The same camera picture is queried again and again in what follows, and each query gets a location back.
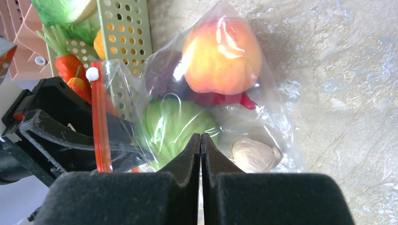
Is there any fake napa cabbage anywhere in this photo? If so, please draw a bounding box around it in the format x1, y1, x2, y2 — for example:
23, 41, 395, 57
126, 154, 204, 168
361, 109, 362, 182
31, 0, 100, 46

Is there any fake peach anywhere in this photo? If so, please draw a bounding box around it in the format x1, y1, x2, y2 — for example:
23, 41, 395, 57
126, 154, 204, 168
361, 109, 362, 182
182, 18, 262, 95

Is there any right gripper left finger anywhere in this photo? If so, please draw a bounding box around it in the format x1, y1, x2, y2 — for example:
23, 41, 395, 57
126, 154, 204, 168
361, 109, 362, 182
34, 134, 200, 225

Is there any fake green cabbage head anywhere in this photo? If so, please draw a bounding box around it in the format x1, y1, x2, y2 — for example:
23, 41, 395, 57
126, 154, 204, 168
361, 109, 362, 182
134, 98, 220, 170

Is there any fake garlic bulb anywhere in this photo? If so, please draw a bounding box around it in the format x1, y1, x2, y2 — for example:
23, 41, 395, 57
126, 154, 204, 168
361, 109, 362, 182
231, 137, 282, 173

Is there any fake yellow lemon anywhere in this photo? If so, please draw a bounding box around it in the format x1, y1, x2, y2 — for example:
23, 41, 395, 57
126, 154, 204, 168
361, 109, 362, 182
93, 29, 106, 60

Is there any fake orange carrot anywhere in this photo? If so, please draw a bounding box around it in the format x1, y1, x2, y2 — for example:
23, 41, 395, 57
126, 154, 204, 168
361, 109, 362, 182
36, 24, 90, 87

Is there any fake red chili pepper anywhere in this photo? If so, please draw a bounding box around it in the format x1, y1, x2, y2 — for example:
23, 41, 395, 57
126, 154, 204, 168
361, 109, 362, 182
187, 92, 257, 110

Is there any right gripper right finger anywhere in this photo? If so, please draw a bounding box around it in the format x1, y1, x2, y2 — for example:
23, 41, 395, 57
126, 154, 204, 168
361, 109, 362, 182
200, 134, 354, 225

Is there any clear zip top bag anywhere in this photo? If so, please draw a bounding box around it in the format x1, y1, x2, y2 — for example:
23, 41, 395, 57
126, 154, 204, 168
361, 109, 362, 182
87, 0, 306, 173

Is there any pink plastic file organizer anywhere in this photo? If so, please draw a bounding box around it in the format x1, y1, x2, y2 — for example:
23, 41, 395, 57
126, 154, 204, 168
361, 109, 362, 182
0, 0, 52, 81

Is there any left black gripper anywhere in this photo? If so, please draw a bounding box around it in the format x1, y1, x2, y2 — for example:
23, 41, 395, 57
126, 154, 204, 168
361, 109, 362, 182
0, 77, 149, 187

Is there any light green plastic basket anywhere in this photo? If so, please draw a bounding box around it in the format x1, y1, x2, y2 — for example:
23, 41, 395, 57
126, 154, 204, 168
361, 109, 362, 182
47, 0, 153, 121

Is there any fake purple onion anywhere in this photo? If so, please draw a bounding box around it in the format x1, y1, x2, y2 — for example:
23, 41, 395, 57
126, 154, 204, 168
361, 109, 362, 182
144, 50, 190, 100

